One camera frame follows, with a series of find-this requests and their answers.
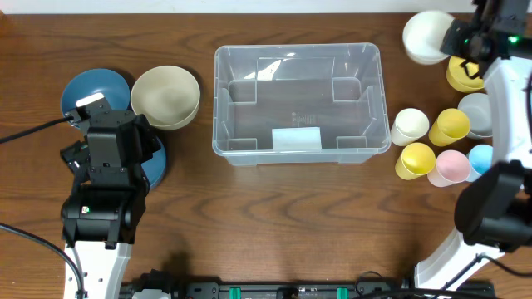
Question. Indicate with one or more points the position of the beige bowl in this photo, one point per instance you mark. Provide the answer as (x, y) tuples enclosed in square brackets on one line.
[(168, 96)]

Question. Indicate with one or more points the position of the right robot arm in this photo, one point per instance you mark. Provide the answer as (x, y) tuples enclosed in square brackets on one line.
[(489, 220)]

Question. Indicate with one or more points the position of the dark blue plate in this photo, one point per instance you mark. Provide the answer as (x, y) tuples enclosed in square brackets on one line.
[(154, 168), (110, 83)]

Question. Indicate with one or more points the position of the white bowl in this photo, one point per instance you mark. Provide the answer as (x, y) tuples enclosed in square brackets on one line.
[(423, 36)]

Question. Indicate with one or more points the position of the pink cup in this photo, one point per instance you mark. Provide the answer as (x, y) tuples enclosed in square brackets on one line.
[(452, 167)]

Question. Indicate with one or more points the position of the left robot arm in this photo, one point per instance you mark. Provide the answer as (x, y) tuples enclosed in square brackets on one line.
[(107, 197)]

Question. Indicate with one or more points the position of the yellow cup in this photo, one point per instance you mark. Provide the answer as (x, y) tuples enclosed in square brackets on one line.
[(416, 160), (451, 125)]

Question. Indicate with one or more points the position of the light blue cup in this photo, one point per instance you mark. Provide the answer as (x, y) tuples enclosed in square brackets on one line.
[(480, 158)]

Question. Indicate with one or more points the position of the clear plastic storage bin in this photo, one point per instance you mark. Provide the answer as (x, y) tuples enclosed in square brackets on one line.
[(307, 103)]

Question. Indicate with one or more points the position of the white cup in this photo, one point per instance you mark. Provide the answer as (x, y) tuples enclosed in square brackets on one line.
[(410, 125)]

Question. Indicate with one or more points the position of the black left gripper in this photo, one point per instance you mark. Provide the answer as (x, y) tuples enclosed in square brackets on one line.
[(146, 139)]

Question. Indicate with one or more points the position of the grey bowl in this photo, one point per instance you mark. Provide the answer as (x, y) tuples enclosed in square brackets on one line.
[(477, 107)]

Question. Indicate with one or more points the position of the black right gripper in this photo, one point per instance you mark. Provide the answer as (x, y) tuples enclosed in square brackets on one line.
[(453, 38)]

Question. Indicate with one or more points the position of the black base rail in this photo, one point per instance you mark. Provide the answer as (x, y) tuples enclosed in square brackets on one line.
[(156, 284)]

